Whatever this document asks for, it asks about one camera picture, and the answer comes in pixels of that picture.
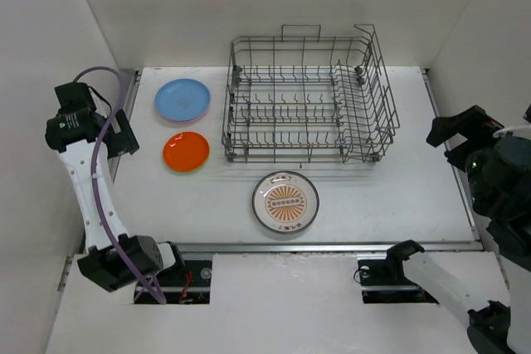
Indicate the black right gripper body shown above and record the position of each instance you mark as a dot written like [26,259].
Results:
[461,152]

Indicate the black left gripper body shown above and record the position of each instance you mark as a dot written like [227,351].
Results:
[108,138]

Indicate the pink plate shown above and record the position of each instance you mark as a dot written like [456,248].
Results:
[180,118]

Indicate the blue plate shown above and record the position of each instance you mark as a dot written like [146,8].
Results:
[185,96]

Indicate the white plate orange sunburst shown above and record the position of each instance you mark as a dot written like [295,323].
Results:
[285,202]

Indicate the lime green plate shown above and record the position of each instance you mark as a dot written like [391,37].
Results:
[185,168]

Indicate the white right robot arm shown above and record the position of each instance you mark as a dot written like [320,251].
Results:
[496,162]

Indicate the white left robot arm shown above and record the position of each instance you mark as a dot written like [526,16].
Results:
[85,141]

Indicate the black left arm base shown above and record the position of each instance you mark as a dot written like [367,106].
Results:
[189,286]

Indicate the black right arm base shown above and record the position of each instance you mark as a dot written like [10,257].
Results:
[378,286]

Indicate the grey wire dish rack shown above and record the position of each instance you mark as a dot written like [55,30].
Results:
[303,96]

